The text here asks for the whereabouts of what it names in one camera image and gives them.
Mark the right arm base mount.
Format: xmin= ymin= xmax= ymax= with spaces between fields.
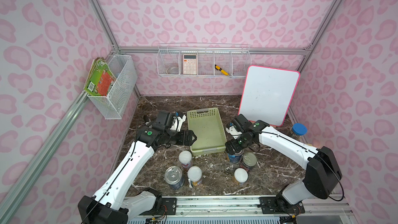
xmin=257 ymin=189 xmax=305 ymax=215

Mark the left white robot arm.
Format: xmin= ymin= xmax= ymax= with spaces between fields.
xmin=78 ymin=111 xmax=197 ymax=224

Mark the blue lid pencil jar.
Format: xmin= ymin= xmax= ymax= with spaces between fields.
xmin=288 ymin=123 xmax=308 ymax=141

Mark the clear wire wall shelf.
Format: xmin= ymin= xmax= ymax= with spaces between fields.
xmin=157 ymin=43 xmax=252 ymax=77

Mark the green red booklet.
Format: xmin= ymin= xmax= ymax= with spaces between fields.
xmin=84 ymin=57 xmax=117 ymax=96

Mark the pink framed whiteboard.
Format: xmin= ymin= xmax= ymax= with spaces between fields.
xmin=238 ymin=65 xmax=301 ymax=127

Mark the white lid yellow can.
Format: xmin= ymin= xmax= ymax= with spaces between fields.
xmin=187 ymin=166 xmax=202 ymax=188

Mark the yellow black utility knife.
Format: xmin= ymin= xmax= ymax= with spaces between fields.
xmin=215 ymin=65 xmax=230 ymax=76

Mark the green plastic basket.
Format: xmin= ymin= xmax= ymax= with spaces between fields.
xmin=187 ymin=107 xmax=227 ymax=157

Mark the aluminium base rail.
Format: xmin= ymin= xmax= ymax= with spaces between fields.
xmin=127 ymin=195 xmax=353 ymax=224

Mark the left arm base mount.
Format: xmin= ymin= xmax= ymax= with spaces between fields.
xmin=140 ymin=198 xmax=177 ymax=216

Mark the blue soup can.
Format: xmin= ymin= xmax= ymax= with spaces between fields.
xmin=227 ymin=151 xmax=244 ymax=164
xmin=164 ymin=166 xmax=184 ymax=190

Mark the grey white stapler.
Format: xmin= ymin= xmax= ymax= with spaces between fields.
xmin=143 ymin=115 xmax=150 ymax=125

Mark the white lid can back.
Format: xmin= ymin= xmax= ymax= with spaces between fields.
xmin=178 ymin=150 xmax=193 ymax=171

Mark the clear tape roll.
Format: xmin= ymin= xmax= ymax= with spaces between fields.
xmin=167 ymin=65 xmax=179 ymax=75

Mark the green lid vegetable can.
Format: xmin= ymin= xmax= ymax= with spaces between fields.
xmin=240 ymin=152 xmax=257 ymax=173

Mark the pink calculator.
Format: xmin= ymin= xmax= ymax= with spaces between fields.
xmin=182 ymin=54 xmax=198 ymax=75

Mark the white mesh wall basket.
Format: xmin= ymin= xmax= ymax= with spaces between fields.
xmin=87 ymin=55 xmax=138 ymax=120

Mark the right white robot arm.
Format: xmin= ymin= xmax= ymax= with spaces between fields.
xmin=225 ymin=114 xmax=343 ymax=213

